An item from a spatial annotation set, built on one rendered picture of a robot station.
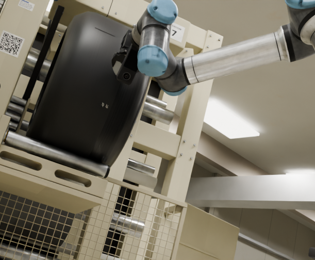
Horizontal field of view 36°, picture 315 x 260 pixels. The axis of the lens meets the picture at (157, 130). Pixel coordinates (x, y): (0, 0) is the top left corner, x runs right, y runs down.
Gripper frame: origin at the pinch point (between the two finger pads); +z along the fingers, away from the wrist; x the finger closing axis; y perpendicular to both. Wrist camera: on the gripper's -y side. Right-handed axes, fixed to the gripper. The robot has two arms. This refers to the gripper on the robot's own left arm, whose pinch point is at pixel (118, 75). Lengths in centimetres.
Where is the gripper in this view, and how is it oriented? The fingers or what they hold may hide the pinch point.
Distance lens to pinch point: 150.5
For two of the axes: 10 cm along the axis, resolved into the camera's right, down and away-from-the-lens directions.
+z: -4.0, 3.4, 8.5
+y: 2.1, -8.7, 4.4
